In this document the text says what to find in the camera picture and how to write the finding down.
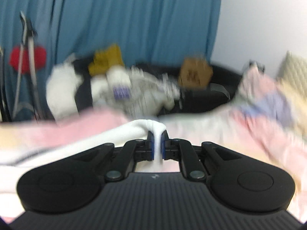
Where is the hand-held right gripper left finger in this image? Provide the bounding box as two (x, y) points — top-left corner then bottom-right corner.
(79, 131), (155, 182)

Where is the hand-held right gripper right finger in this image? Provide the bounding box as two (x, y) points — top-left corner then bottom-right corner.
(161, 130), (240, 182)

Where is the white garment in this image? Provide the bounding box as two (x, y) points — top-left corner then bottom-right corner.
(0, 119), (166, 167)

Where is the brown cardboard box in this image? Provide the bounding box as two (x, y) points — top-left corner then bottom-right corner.
(177, 56), (214, 88)

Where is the pink patterned blanket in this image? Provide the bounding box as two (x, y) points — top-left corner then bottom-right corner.
(0, 66), (307, 223)

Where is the yellow cloth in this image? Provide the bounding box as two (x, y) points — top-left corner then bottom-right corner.
(88, 44), (125, 76)

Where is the white plastic bag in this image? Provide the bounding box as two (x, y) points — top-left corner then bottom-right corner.
(46, 61), (83, 120)

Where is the blue curtain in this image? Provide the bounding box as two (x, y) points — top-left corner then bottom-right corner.
(0, 0), (223, 121)

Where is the cream knitted pillow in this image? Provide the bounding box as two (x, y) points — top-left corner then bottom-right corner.
(276, 51), (307, 89)

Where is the metal stand with red part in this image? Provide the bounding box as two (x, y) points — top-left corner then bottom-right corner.
(10, 11), (47, 122)

